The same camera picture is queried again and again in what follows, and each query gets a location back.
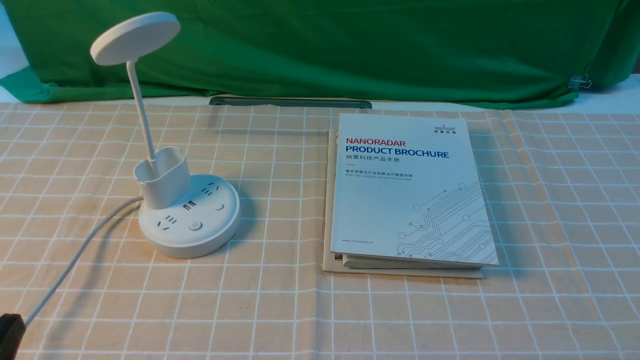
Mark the white Nanoradar product brochure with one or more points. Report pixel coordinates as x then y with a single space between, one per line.
407 192

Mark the beige checkered tablecloth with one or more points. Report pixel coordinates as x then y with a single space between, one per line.
562 192

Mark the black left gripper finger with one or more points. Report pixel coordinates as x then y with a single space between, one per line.
12 331

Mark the green backdrop cloth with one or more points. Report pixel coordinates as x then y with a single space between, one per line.
493 54

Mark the metal binder clip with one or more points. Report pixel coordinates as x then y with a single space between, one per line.
579 82

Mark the dark metal bar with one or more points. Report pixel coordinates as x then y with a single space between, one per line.
289 102

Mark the white desk lamp with sockets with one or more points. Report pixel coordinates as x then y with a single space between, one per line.
183 215

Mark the beige booklet under brochure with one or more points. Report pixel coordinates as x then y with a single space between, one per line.
330 264

